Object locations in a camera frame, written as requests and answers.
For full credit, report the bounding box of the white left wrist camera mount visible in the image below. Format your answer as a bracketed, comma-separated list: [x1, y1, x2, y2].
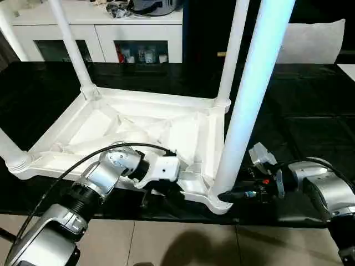
[132, 156, 179, 190]

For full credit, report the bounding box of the white plastic table top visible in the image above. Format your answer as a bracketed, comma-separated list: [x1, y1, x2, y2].
[6, 84, 234, 216]

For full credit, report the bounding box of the flat white board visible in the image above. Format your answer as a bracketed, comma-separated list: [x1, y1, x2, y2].
[336, 63, 355, 79]

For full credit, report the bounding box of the black work mat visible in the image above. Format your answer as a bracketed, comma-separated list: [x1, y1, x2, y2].
[0, 60, 355, 229]

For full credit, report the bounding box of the grey printed cushion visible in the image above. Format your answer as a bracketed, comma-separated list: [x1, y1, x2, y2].
[276, 18, 347, 64]

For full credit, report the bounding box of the black metal frame leg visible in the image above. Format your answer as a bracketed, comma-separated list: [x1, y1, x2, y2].
[0, 226, 15, 242]

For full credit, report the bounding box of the grey round appliance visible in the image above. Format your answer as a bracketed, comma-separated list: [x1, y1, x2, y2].
[129, 0, 181, 17]

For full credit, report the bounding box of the black box with gold label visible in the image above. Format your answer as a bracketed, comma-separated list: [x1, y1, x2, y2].
[182, 0, 263, 65]

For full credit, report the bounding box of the black tangled item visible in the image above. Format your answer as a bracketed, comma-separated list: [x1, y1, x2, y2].
[106, 2, 131, 19]

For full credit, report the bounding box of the white cabinet with glass doors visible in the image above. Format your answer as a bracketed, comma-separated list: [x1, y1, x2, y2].
[10, 0, 184, 64]

